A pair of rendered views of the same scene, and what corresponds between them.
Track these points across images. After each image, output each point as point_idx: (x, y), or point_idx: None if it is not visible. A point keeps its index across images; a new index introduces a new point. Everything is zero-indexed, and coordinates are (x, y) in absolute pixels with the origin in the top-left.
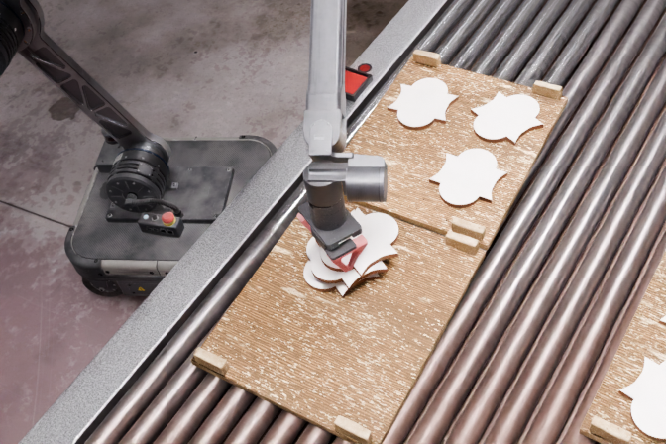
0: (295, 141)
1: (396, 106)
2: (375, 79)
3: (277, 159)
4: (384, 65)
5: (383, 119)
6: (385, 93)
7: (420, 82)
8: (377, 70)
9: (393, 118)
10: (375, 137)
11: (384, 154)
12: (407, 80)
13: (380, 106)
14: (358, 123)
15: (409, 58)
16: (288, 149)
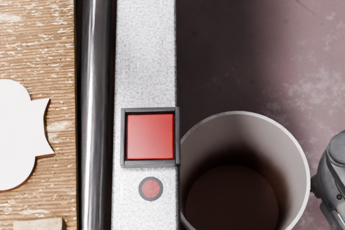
0: (159, 8)
1: (35, 105)
2: (119, 171)
3: None
4: (122, 209)
5: (49, 82)
6: (74, 132)
7: (24, 169)
8: (127, 192)
9: (35, 91)
10: (43, 47)
11: (15, 26)
12: (53, 174)
13: (67, 103)
14: (90, 73)
15: None
16: None
